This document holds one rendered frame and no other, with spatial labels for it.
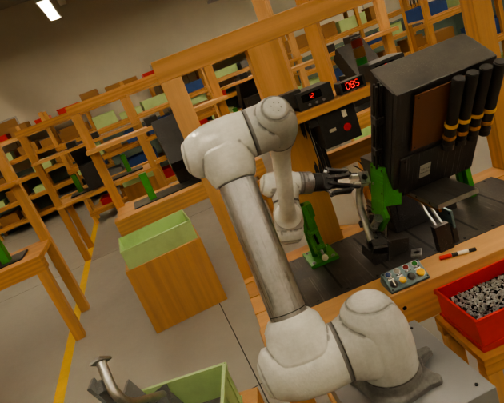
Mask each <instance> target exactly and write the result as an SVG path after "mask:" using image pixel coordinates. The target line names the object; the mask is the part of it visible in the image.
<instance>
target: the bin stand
mask: <svg viewBox="0 0 504 403"><path fill-rule="evenodd" d="M434 318H435V321H436V325H437V327H438V331H439V332H441V335H442V339H443V343H444V345H446V346H447V347H448V348H449V349H451V350H452V351H453V352H454V353H456V354H457V355H458V356H459V357H460V358H461V359H462V360H464V361H465V362H466V363H467V364H469V362H468V359H467V355H466V350H467V351H468V352H469V353H470V354H471V355H472V356H474V357H475V358H476V359H477V362H478V370H479V373H480V374H481V375H482V376H483V377H484V378H485V379H487V380H488V381H489V382H490V383H491V384H492V385H494V386H495V387H496V390H497V393H498V399H499V403H504V374H503V370H504V345H500V346H499V347H497V348H495V349H492V350H490V351H488V352H486V353H483V352H482V351H481V350H480V349H478V348H477V347H476V346H475V345H473V344H472V343H471V342H470V341H469V340H467V339H466V338H465V337H464V336H462V335H461V334H460V333H459V332H458V331H457V330H456V329H455V328H454V327H453V326H451V325H450V324H449V323H448V322H446V321H445V320H444V319H443V317H442V316H440V314H439V315H437V316H434Z"/></svg>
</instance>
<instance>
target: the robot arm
mask: <svg viewBox="0 0 504 403"><path fill-rule="evenodd" d="M297 133H298V120H297V117H296V114H295V112H294V110H293V108H292V106H291V105H290V103H289V102H288V101H287V100H286V99H284V98H282V97H279V96H269V97H267V98H264V99H263V100H261V101H260V102H259V103H258V104H256V105H253V106H251V107H248V108H246V109H244V110H240V111H238V112H234V113H231V114H226V115H224V116H221V117H220V118H216V119H214V120H212V121H210V122H207V123H206V124H204V125H202V126H199V127H198V128H197V129H196V130H194V131H193V132H192V133H190V134H189V135H188V136H187V137H186V138H185V140H184V142H183V143H182V144H181V152H182V158H183V161H184V163H185V166H186V169H187V170H188V172H189V173H190V174H192V175H193V176H194V177H196V178H206V179H207V180H208V181H209V182H210V184H211V185H212V186H213V187H214V188H215V189H216V190H220V193H221V195H222V199H223V201H224V203H225V206H226V209H227V212H228V214H229V216H230V220H231V221H232V224H233V227H234V230H235V232H236V234H237V237H238V240H239V242H240V243H241V246H242V249H243V252H244V254H245V256H246V260H247V262H248V264H249V267H250V270H251V273H252V274H253V277H254V280H255V283H256V285H257V287H258V291H259V293H260V295H261V298H262V301H263V304H264V306H265V308H266V312H267V314H268V316H269V319H270V321H268V322H267V325H266V329H265V333H264V334H265V338H266V347H265V348H263V349H261V351H260V353H259V355H258V363H257V369H258V374H259V376H260V378H261V381H262V383H263V385H264V387H265V389H266V391H267V392H268V394H269V395H270V397H272V398H273V399H277V400H279V401H288V402H292V401H306V400H309V399H313V398H316V397H320V396H322V395H325V394H328V393H331V392H333V391H335V390H337V389H340V388H342V387H343V386H345V385H348V384H351V385H352V386H354V387H356V388H358V389H359V390H361V391H362V392H363V393H364V394H365V395H366V396H367V397H368V398H369V399H370V400H371V401H372V402H373V403H413V402H415V401H416V400H417V399H419V398H420V397H421V396H423V395H424V394H425V393H427V392H429V391H430V390H431V389H433V388H436V387H439V386H440V385H442V383H443V380H442V376H441V375H440V374H438V373H435V372H433V371H431V370H429V369H428V368H427V367H425V366H424V364H425V363H427V361H428V360H429V359H430V358H431V357H432V356H433V353H432V350H430V348H429V347H427V346H424V347H422V348H420V349H416V345H415V342H414V337H413V334H412V332H411V329H410V326H409V324H408V321H407V320H406V317H405V316H404V314H403V313H402V311H401V310H400V309H399V308H398V307H397V306H396V304H395V303H394V302H393V301H392V300H391V299H390V298H389V297H388V296H386V295H385V294H384V293H382V292H381V291H378V290H376V289H364V290H360V291H358V292H356V293H354V294H353V295H351V296H350V297H348V298H347V299H346V300H345V302H344V303H343V304H342V307H341V309H340V311H339V315H338V316H337V317H336V318H335V319H334V320H332V321H331V322H329V323H326V324H325V322H324V321H323V320H322V318H321V316H320V315H319V313H318V312H317V311H316V310H314V309H311V308H310V307H309V306H306V305H305V302H304V301H303V298H302V295H301V293H300V290H299V288H298V284H297V282H296V280H295V278H294V275H293V272H292V270H291V268H290V264H289V262H288V260H287V258H286V255H285V252H284V250H283V248H282V244H281V242H282V243H283V244H285V245H286V244H293V243H299V242H300V241H301V240H302V236H303V232H304V220H303V214H302V208H301V206H300V204H299V194H312V193H313V192H318V191H326V192H329V194H330V196H331V197H333V196H335V195H339V194H350V193H352V191H353V190H354V189H358V188H360V187H361V186H368V185H369V183H366V184H361V182H353V183H342V182H335V181H334V180H339V179H343V178H349V179H359V176H358V173H351V172H349V171H348V169H338V168H330V167H327V166H326V167H325V169H324V170H323V173H312V172H310V171H306V172H301V171H299V172H294V171H292V168H291V158H290V151H291V148H292V146H293V144H294V142H295V139H296V136H297ZM267 152H270V154H271V158H272V163H273V168H274V172H269V173H266V174H264V175H262V177H261V179H260V189H259V187H258V183H257V182H256V179H255V177H254V175H255V173H256V165H255V158H256V157H257V156H259V155H262V154H265V153H267ZM330 174H332V175H330ZM336 188H340V190H331V189H336ZM262 194H263V195H265V196H266V197H268V198H272V201H273V204H274V211H273V218H274V224H273V222H272V220H271V217H270V214H269V212H268V209H267V208H266V204H265V202H264V199H263V197H262Z"/></svg>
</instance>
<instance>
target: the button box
mask: <svg viewBox="0 0 504 403"><path fill-rule="evenodd" d="M414 261H416V262H417V263H418V264H417V265H416V266H413V265H412V264H411V262H412V261H411V262H408V263H406V264H405V265H408V267H409V268H408V269H403V268H402V267H403V265H401V266H399V267H398V268H395V269H399V270H400V272H399V273H395V272H394V270H395V269H392V270H390V271H388V272H386V273H390V274H391V276H390V277H386V275H385V274H386V273H383V274H381V279H380V282H381V283H382V285H383V286H384V287H385V288H386V289H387V290H388V291H389V292H390V293H391V294H394V293H397V292H399V291H401V290H403V289H406V288H408V287H410V286H412V285H415V284H418V283H419V282H421V281H425V280H426V279H428V278H430V275H429V274H428V273H427V272H426V270H425V269H424V267H423V266H422V264H421V262H420V261H419V260H418V259H416V260H414ZM419 268H422V269H424V270H425V274H424V275H423V276H418V275H417V273H416V271H417V269H419ZM409 273H414V274H415V279H409V277H408V275H409ZM400 277H405V278H406V282H405V283H401V282H400V281H399V278H400ZM392 280H395V281H397V282H398V286H397V287H392V286H391V285H390V282H391V281H392Z"/></svg>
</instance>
